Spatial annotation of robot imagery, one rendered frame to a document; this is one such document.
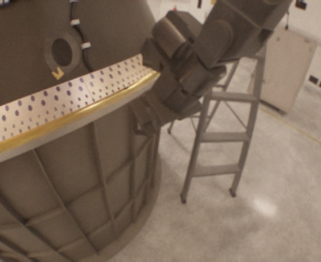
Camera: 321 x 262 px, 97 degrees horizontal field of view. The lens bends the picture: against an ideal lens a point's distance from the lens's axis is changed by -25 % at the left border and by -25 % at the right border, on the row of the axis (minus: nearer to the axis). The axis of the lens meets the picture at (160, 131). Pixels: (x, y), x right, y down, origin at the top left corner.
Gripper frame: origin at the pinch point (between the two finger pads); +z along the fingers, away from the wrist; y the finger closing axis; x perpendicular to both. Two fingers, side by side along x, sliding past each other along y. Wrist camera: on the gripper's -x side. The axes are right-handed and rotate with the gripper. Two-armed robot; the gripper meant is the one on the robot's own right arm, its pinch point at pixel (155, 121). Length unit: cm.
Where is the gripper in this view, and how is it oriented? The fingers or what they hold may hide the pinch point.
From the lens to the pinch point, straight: 40.3
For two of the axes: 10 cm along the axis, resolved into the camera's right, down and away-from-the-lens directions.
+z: -4.2, 4.0, 8.1
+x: 5.2, 8.4, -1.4
